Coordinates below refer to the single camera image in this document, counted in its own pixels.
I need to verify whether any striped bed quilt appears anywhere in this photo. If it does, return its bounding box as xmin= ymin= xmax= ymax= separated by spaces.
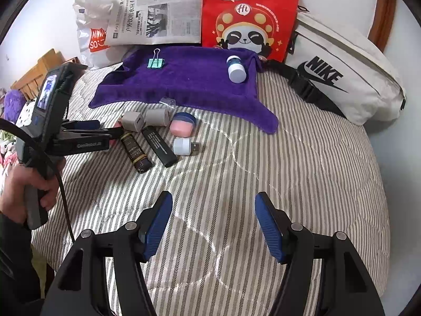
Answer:
xmin=31 ymin=56 xmax=392 ymax=316

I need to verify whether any white waist bag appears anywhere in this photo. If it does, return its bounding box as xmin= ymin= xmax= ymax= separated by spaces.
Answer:
xmin=263 ymin=6 xmax=407 ymax=126

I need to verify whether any dark brown gold-printed tube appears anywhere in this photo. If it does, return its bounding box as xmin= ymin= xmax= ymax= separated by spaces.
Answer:
xmin=120 ymin=132 xmax=153 ymax=174

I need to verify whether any green binder clip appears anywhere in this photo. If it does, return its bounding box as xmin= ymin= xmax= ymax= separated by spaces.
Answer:
xmin=147 ymin=49 xmax=167 ymax=70

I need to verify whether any light wooden bed frame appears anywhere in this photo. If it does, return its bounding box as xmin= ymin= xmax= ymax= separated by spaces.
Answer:
xmin=11 ymin=49 xmax=81 ymax=101

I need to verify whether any pink jar with blue lid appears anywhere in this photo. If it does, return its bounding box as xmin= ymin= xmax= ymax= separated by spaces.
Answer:
xmin=170 ymin=112 xmax=197 ymax=138

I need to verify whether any wooden headboard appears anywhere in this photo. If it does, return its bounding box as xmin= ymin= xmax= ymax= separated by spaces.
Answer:
xmin=368 ymin=0 xmax=397 ymax=53

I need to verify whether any black lipstick tube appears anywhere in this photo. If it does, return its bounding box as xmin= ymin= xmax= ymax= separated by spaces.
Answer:
xmin=141 ymin=126 xmax=179 ymax=168

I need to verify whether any white charger cube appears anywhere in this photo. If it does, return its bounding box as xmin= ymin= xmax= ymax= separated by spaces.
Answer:
xmin=121 ymin=112 xmax=144 ymax=131

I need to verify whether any purple plush toy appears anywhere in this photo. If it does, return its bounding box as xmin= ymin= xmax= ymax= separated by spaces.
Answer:
xmin=3 ymin=89 xmax=26 ymax=123

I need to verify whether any newspaper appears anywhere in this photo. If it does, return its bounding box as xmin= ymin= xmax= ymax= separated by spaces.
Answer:
xmin=104 ymin=0 xmax=203 ymax=47

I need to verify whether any white bottle with blue band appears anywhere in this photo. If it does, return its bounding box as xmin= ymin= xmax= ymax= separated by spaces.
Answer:
xmin=226 ymin=56 xmax=247 ymax=83

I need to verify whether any person's left hand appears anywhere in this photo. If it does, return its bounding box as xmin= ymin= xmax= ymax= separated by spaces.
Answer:
xmin=0 ymin=156 xmax=66 ymax=221

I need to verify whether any white usb adapter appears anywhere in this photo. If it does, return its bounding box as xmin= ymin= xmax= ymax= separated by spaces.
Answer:
xmin=173 ymin=137 xmax=200 ymax=156

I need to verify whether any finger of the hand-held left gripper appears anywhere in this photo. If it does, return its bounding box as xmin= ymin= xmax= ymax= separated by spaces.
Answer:
xmin=49 ymin=128 xmax=124 ymax=155
xmin=61 ymin=119 xmax=106 ymax=131

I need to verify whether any red panda paper bag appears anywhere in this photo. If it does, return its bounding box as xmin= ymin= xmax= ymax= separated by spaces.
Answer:
xmin=201 ymin=0 xmax=301 ymax=63

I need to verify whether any pile of plush toys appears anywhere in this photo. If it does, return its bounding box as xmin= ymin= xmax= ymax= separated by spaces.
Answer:
xmin=0 ymin=128 xmax=18 ymax=173

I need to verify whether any purple towel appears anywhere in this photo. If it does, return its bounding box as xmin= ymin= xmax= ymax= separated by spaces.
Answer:
xmin=88 ymin=45 xmax=279 ymax=135

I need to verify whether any white cylindrical cap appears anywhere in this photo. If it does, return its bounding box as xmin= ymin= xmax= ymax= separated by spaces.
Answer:
xmin=145 ymin=108 xmax=172 ymax=127

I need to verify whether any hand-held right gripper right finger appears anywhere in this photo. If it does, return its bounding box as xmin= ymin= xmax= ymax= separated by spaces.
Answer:
xmin=255 ymin=191 xmax=385 ymax=316

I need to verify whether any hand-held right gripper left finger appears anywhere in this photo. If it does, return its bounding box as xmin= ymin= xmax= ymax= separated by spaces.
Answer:
xmin=39 ymin=191 xmax=173 ymax=316

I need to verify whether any white plastic shopping bag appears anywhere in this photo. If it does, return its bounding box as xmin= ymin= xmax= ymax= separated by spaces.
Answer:
xmin=72 ymin=0 xmax=132 ymax=70

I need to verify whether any person's left forearm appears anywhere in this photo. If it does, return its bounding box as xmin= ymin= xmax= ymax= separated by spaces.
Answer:
xmin=0 ymin=209 xmax=44 ymax=316

